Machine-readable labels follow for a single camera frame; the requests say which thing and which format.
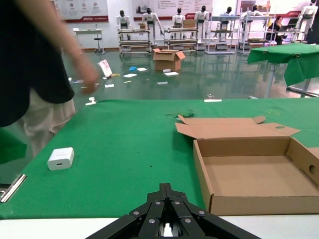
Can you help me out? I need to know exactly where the red white wall poster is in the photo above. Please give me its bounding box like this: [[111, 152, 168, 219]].
[[133, 0, 214, 21]]

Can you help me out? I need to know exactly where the wide wall info board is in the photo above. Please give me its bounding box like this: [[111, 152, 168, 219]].
[[53, 0, 110, 23]]

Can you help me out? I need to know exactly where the green cloth covered table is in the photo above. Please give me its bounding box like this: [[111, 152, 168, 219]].
[[247, 44, 319, 98]]

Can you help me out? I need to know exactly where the person in beige trousers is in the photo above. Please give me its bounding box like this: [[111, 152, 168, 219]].
[[0, 0, 98, 185]]

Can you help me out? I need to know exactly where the white standing carton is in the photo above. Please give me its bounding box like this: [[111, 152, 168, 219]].
[[97, 59, 113, 79]]

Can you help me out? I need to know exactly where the black stool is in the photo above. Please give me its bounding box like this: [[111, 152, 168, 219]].
[[94, 37, 106, 55]]

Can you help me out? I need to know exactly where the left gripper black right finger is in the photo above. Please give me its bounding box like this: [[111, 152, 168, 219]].
[[165, 183, 262, 239]]

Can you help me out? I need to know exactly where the metal rack shelf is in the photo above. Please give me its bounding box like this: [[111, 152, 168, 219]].
[[204, 15, 238, 55], [117, 28, 152, 54], [163, 26, 200, 52], [237, 14, 273, 54]]

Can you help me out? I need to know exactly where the white humanoid robot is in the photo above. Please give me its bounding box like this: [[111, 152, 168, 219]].
[[116, 10, 131, 40], [195, 5, 210, 43], [142, 7, 164, 48], [171, 7, 186, 39], [219, 6, 236, 38], [243, 4, 265, 33], [298, 1, 319, 41]]

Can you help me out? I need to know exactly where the seated person in black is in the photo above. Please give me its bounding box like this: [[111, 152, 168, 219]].
[[265, 15, 288, 46]]

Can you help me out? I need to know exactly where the long silver clip bar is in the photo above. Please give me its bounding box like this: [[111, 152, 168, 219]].
[[0, 174, 27, 203]]

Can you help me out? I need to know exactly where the large open cardboard carton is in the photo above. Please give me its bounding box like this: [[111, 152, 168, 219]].
[[152, 48, 186, 72]]

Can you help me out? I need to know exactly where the green fabric sheet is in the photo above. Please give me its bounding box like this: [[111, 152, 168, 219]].
[[0, 129, 27, 165]]

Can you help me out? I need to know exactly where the white desk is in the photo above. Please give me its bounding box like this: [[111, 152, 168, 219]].
[[73, 28, 104, 52]]

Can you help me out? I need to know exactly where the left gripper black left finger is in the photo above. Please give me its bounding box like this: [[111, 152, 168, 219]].
[[86, 183, 166, 239]]

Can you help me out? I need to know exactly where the white power adapter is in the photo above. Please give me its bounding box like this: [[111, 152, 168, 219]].
[[46, 146, 75, 171]]

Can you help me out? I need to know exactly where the open brown cardboard box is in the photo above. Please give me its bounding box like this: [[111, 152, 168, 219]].
[[307, 147, 319, 160], [174, 116, 319, 216]]

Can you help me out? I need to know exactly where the green table cloth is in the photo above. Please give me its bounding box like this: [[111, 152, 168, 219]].
[[0, 99, 319, 220]]

